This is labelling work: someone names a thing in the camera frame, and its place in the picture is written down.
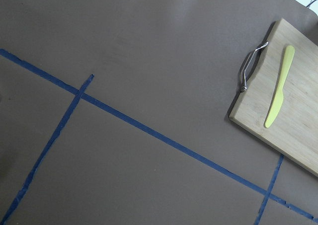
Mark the bamboo cutting board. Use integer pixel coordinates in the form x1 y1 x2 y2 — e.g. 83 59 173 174
229 19 318 174

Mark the yellow plastic knife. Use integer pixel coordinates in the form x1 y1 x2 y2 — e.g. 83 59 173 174
264 45 295 128

